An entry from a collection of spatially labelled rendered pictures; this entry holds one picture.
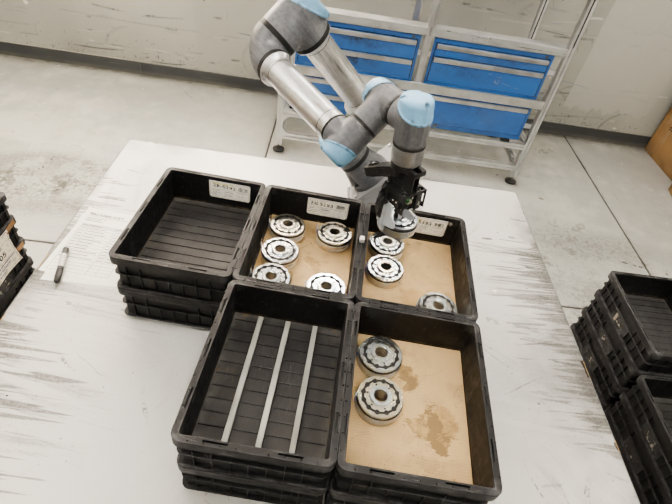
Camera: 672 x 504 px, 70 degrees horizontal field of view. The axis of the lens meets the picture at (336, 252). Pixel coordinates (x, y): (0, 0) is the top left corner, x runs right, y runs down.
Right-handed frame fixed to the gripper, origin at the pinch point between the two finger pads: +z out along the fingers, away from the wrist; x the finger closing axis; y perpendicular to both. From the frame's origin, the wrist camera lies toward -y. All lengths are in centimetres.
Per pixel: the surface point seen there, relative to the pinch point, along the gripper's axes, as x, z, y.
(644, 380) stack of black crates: 74, 59, 62
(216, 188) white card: -27, 9, -46
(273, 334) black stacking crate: -37.4, 15.5, 4.9
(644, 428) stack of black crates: 65, 68, 71
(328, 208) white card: -2.0, 11.4, -23.6
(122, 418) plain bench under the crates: -74, 26, 0
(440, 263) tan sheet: 18.1, 19.5, 6.7
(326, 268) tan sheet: -13.4, 16.9, -7.5
